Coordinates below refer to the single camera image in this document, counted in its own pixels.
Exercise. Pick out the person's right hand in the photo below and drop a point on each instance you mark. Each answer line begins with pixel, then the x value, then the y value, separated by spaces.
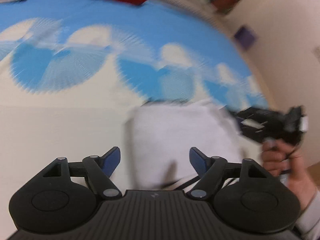
pixel 277 157

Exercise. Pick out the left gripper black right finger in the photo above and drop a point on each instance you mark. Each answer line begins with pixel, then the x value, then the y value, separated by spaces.
pixel 214 171

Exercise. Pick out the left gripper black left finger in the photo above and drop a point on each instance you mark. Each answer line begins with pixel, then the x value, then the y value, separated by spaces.
pixel 88 179

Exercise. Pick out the black white striped hooded garment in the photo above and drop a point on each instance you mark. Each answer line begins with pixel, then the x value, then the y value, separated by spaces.
pixel 159 136

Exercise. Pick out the blue white patterned bedsheet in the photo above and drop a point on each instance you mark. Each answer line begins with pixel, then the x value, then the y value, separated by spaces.
pixel 72 71

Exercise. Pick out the light grey sleeve forearm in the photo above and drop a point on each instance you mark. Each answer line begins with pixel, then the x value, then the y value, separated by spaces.
pixel 308 223

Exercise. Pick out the purple box on floor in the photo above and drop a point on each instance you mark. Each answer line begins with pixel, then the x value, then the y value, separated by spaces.
pixel 245 37

